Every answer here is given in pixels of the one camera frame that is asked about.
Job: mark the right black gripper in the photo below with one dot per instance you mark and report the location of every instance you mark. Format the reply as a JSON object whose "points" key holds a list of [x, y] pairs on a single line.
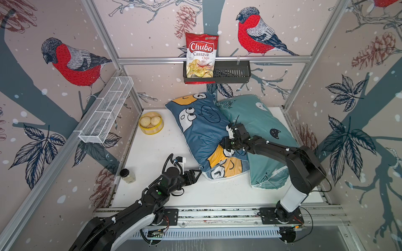
{"points": [[225, 143]]}

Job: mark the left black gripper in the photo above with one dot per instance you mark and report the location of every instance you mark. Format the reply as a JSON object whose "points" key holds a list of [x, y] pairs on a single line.
{"points": [[191, 180]]}

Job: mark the teal cat pillow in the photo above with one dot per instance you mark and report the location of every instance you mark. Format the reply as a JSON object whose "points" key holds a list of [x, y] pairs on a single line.
{"points": [[248, 110]]}

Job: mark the blue cartoon pillow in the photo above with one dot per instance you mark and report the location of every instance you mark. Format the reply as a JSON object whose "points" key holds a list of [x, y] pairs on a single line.
{"points": [[203, 126]]}

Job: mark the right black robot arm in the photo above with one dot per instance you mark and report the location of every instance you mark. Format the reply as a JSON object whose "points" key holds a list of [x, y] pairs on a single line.
{"points": [[305, 170]]}

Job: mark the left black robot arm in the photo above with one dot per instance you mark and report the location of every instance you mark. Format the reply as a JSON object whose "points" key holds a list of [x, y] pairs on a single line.
{"points": [[109, 233]]}

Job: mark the small black-lidded jar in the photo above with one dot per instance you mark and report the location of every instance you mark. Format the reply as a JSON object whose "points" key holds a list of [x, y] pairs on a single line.
{"points": [[127, 176]]}

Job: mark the yellow tub of biscuits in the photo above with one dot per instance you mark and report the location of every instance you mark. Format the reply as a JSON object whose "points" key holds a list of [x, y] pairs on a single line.
{"points": [[151, 123]]}

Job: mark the red Chuba chips bag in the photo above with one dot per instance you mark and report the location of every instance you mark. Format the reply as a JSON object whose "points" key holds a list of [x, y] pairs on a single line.
{"points": [[201, 52]]}

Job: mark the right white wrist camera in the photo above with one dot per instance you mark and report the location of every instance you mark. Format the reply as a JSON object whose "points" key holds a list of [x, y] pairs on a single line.
{"points": [[230, 132]]}

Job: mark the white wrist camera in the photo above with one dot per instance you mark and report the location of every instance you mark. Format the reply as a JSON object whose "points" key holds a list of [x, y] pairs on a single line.
{"points": [[180, 160], [230, 132]]}

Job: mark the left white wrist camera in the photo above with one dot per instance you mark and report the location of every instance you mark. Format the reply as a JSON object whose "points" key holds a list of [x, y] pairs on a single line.
{"points": [[180, 160]]}

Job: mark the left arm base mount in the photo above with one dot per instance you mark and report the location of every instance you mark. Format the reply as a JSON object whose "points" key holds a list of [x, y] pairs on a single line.
{"points": [[166, 218]]}

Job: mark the black wire wall basket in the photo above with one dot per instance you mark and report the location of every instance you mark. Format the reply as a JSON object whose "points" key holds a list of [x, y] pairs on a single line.
{"points": [[225, 72]]}

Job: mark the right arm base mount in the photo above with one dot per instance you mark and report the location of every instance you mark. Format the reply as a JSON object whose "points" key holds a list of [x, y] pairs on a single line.
{"points": [[275, 216]]}

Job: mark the white wire mesh shelf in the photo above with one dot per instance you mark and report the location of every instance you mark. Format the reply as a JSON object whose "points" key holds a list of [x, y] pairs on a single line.
{"points": [[101, 121]]}

